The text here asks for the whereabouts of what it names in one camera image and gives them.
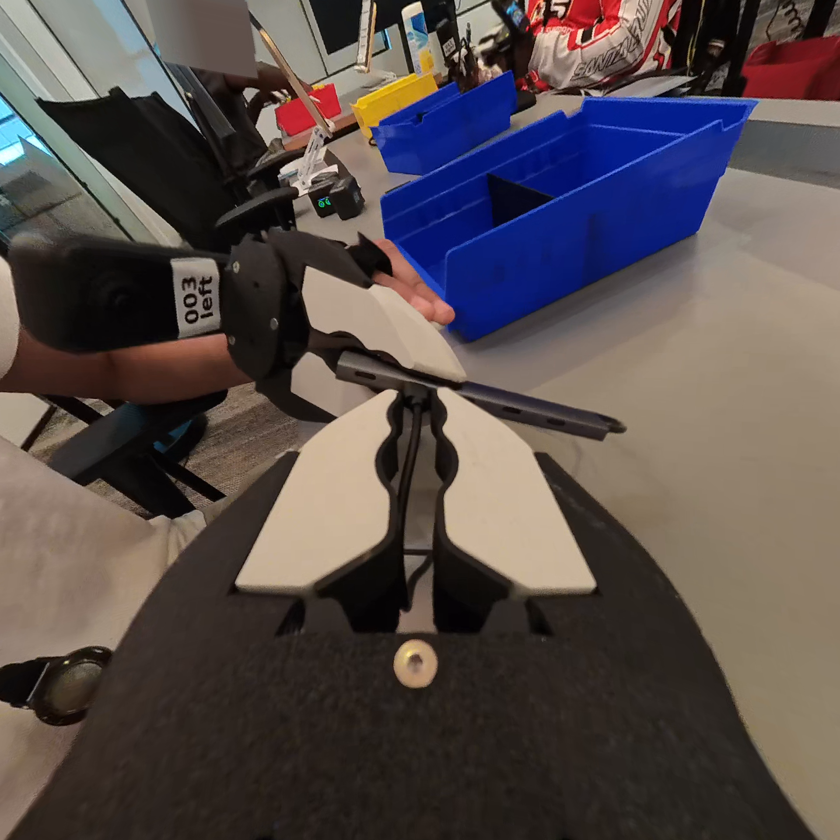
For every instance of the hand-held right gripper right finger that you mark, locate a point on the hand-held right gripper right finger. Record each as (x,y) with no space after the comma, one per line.
(519,525)

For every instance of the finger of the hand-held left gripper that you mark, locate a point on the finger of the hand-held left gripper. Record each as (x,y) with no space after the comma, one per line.
(381,328)
(315,387)

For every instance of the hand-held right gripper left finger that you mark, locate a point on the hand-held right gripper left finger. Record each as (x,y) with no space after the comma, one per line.
(315,525)

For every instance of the blue plastic bin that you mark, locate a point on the blue plastic bin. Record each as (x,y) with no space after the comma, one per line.
(578,223)
(446,125)

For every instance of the person's left forearm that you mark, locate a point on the person's left forearm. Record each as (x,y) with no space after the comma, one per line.
(118,368)

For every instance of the grey desk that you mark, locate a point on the grey desk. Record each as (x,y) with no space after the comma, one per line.
(709,394)

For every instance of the black device green display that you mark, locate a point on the black device green display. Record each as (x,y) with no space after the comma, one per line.
(341,200)

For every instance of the yellow plastic bin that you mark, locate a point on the yellow plastic bin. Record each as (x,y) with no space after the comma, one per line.
(391,103)

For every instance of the small red box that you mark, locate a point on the small red box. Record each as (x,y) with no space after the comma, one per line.
(309,112)

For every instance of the person's white shirt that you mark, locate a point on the person's white shirt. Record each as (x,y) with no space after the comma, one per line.
(79,617)

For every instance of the red white printed bag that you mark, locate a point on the red white printed bag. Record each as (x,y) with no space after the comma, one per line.
(604,40)

